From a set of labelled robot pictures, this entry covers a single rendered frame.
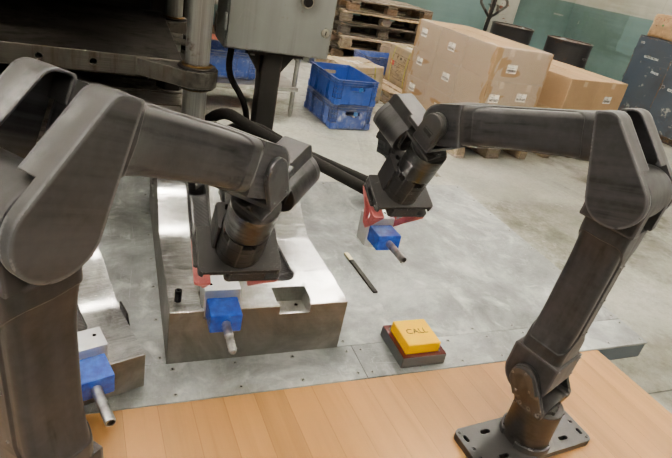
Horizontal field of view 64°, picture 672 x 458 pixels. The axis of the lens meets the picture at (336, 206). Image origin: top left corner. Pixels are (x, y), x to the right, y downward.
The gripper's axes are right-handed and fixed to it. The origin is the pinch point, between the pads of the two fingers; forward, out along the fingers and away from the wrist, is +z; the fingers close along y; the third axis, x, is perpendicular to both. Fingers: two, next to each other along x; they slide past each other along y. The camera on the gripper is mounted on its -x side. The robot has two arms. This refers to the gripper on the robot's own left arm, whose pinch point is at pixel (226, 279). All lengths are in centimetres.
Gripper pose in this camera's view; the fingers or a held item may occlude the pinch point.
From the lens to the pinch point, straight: 76.1
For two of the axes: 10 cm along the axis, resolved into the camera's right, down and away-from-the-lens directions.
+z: -3.3, 5.4, 7.7
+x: 2.0, 8.4, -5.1
